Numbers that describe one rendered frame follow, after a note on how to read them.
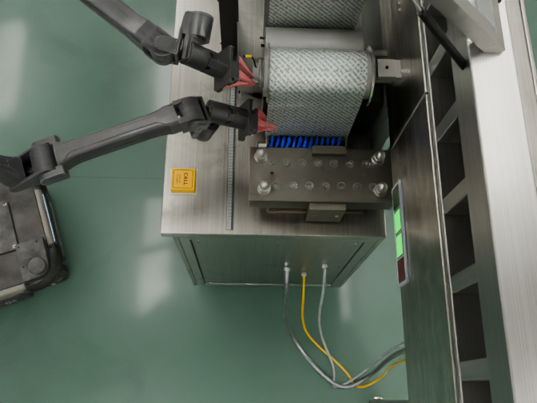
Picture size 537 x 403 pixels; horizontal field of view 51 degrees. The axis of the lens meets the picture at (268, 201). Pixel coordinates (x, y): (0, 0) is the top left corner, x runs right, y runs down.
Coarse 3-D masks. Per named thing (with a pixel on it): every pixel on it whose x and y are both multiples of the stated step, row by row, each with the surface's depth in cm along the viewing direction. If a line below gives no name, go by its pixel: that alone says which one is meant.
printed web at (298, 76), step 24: (288, 0) 140; (312, 0) 140; (336, 0) 140; (360, 0) 140; (288, 24) 150; (312, 24) 150; (336, 24) 150; (288, 48) 137; (288, 72) 134; (312, 72) 134; (336, 72) 134; (360, 72) 134; (288, 96) 138; (312, 96) 138; (336, 96) 138; (360, 96) 138
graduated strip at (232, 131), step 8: (232, 88) 178; (232, 96) 177; (232, 104) 176; (232, 128) 173; (232, 136) 172; (232, 144) 171; (232, 152) 170; (232, 160) 170; (232, 168) 169; (232, 176) 168; (232, 184) 167; (232, 192) 166; (232, 200) 165; (232, 208) 165; (232, 216) 164; (232, 224) 163
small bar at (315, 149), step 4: (312, 148) 156; (316, 148) 156; (320, 148) 156; (324, 148) 156; (328, 148) 156; (332, 148) 156; (336, 148) 156; (340, 148) 156; (344, 148) 156; (312, 152) 155; (316, 152) 155; (320, 152) 156; (324, 152) 156; (328, 152) 156; (332, 152) 156; (336, 152) 156; (340, 152) 156; (344, 152) 156; (340, 156) 157; (344, 156) 157
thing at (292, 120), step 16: (272, 112) 146; (288, 112) 146; (304, 112) 146; (320, 112) 145; (336, 112) 145; (352, 112) 145; (288, 128) 154; (304, 128) 154; (320, 128) 154; (336, 128) 154
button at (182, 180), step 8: (176, 168) 165; (176, 176) 165; (184, 176) 165; (192, 176) 165; (176, 184) 164; (184, 184) 164; (192, 184) 164; (176, 192) 165; (184, 192) 165; (192, 192) 165
